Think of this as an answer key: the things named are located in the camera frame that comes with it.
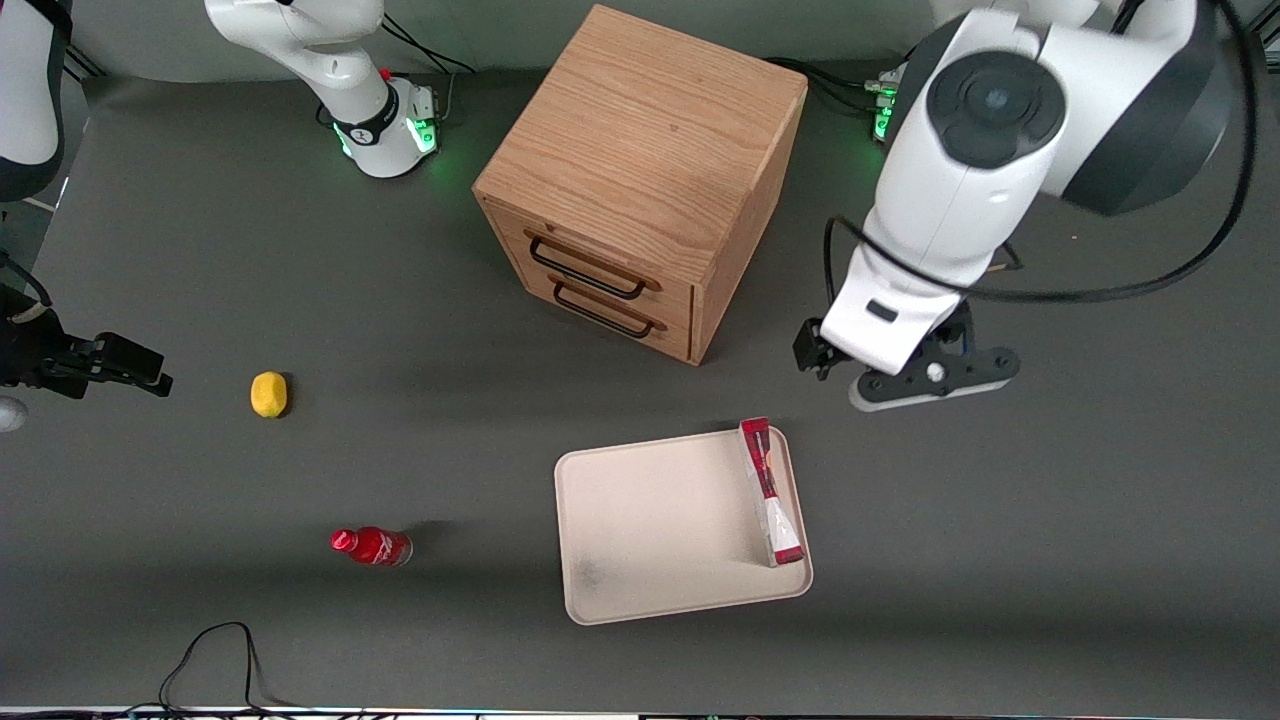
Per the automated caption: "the yellow lemon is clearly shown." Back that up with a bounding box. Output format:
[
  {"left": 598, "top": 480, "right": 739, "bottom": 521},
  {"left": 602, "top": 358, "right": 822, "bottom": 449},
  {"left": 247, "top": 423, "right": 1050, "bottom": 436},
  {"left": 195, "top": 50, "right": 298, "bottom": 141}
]
[{"left": 250, "top": 371, "right": 289, "bottom": 419}]

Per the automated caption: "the red soda bottle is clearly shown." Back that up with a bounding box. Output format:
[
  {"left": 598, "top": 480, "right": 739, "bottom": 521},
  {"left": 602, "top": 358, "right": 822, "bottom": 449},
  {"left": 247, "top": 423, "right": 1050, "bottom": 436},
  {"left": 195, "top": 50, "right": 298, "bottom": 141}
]
[{"left": 330, "top": 526, "right": 414, "bottom": 568}]

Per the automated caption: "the wooden drawer front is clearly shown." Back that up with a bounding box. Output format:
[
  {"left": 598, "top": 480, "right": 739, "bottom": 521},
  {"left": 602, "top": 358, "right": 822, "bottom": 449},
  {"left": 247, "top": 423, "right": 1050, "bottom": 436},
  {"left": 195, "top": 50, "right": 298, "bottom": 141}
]
[
  {"left": 485, "top": 203, "right": 696, "bottom": 327},
  {"left": 498, "top": 262, "right": 694, "bottom": 363}
]

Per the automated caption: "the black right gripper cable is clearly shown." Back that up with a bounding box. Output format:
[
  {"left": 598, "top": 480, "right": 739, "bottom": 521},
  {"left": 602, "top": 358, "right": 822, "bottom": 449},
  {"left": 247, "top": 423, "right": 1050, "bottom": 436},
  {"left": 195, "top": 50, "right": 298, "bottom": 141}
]
[{"left": 0, "top": 248, "right": 53, "bottom": 309}]

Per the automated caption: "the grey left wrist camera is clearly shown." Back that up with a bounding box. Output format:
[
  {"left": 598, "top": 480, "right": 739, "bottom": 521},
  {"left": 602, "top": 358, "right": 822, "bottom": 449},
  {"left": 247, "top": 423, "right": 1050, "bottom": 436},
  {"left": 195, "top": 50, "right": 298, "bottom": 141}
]
[{"left": 848, "top": 344, "right": 1022, "bottom": 414}]

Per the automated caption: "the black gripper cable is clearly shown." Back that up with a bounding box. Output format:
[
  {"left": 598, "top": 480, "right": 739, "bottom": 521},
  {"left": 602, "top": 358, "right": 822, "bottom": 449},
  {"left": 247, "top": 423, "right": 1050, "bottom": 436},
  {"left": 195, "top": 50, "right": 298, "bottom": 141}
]
[
  {"left": 0, "top": 248, "right": 53, "bottom": 309},
  {"left": 822, "top": 0, "right": 1259, "bottom": 331}
]

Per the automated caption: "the black right arm base cable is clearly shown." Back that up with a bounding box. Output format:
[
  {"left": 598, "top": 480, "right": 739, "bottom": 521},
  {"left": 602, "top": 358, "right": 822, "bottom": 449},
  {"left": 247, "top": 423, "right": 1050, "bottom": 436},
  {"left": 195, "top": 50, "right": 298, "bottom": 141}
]
[{"left": 380, "top": 14, "right": 477, "bottom": 127}]

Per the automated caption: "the wooden drawer cabinet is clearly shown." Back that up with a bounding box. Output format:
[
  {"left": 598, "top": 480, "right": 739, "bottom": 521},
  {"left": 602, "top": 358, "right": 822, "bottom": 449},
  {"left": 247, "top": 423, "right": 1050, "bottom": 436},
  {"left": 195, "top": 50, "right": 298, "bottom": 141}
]
[{"left": 472, "top": 4, "right": 809, "bottom": 367}]

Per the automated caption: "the black left arm base cable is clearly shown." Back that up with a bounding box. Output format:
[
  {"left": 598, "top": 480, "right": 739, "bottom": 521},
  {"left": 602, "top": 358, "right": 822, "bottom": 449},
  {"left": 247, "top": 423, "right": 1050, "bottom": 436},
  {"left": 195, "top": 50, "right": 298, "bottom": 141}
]
[{"left": 764, "top": 56, "right": 901, "bottom": 113}]

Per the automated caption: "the beige rectangular tray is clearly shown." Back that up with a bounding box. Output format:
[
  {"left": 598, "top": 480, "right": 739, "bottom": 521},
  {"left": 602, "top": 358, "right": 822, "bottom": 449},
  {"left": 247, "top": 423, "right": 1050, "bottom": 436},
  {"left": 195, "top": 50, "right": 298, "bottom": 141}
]
[{"left": 554, "top": 425, "right": 814, "bottom": 627}]

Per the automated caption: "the black arm base cable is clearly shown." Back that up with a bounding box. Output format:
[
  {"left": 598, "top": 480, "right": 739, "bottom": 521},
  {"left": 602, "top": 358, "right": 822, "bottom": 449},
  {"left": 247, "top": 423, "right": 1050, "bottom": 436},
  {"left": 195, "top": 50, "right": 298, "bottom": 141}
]
[
  {"left": 764, "top": 56, "right": 901, "bottom": 113},
  {"left": 380, "top": 14, "right": 477, "bottom": 127}
]

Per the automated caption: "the red cookie box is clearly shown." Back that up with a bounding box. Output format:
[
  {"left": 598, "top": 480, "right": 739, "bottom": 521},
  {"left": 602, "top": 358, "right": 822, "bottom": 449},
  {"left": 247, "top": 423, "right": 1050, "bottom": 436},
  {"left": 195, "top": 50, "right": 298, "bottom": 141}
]
[{"left": 738, "top": 417, "right": 807, "bottom": 569}]

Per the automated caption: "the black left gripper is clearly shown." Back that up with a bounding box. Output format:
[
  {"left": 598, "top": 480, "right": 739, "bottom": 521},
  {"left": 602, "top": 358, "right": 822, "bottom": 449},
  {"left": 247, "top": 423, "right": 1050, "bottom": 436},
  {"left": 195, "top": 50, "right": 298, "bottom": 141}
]
[{"left": 793, "top": 318, "right": 837, "bottom": 383}]

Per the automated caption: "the black metal drawer handle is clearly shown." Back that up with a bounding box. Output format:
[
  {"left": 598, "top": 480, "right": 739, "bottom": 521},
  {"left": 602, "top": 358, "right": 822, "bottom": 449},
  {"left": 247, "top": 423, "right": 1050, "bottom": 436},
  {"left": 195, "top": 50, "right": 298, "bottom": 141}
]
[
  {"left": 525, "top": 232, "right": 663, "bottom": 301},
  {"left": 548, "top": 275, "right": 669, "bottom": 339}
]

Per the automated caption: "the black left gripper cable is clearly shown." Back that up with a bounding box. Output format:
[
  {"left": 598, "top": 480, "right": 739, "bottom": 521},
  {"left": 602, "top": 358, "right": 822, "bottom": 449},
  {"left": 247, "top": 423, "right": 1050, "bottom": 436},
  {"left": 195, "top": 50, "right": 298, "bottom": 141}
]
[{"left": 822, "top": 0, "right": 1259, "bottom": 331}]

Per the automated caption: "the thin black looped cable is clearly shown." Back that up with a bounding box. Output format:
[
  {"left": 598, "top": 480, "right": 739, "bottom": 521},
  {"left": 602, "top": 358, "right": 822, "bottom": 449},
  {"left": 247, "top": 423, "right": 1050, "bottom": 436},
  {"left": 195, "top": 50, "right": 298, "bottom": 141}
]
[{"left": 125, "top": 621, "right": 371, "bottom": 717}]

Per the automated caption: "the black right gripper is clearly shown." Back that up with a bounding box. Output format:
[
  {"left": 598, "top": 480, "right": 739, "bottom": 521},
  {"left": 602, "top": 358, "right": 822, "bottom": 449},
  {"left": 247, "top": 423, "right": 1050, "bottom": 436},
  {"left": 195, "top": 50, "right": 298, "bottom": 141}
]
[{"left": 0, "top": 286, "right": 174, "bottom": 399}]

